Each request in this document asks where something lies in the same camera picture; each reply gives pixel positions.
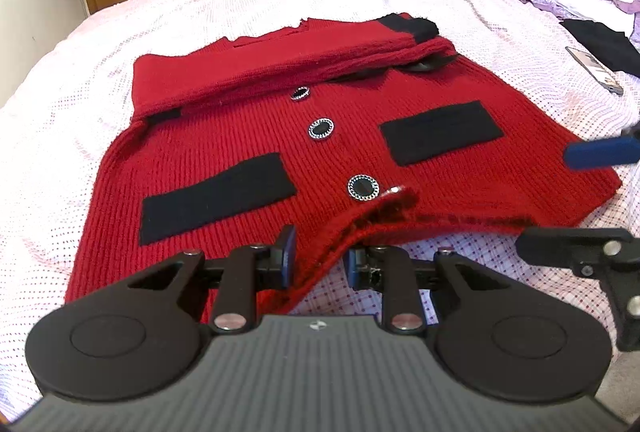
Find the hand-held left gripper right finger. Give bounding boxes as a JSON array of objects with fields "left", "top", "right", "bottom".
[{"left": 347, "top": 244, "right": 506, "bottom": 335}]

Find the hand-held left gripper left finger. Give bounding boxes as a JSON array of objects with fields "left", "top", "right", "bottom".
[{"left": 122, "top": 224, "right": 298, "bottom": 335}]

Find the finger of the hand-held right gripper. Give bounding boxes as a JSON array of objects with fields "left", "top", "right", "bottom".
[
  {"left": 515, "top": 227, "right": 640, "bottom": 354},
  {"left": 562, "top": 124, "right": 640, "bottom": 171}
]

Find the red knit cardigan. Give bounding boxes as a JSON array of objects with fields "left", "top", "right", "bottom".
[{"left": 64, "top": 12, "right": 623, "bottom": 315}]

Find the smartphone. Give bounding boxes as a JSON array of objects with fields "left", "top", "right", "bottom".
[{"left": 566, "top": 46, "right": 625, "bottom": 96}]

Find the black cloth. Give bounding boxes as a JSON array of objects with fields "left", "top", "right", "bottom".
[{"left": 559, "top": 18, "right": 640, "bottom": 78}]

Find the pink dotted bedspread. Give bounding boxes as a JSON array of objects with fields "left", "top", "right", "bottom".
[{"left": 0, "top": 0, "right": 640, "bottom": 420}]

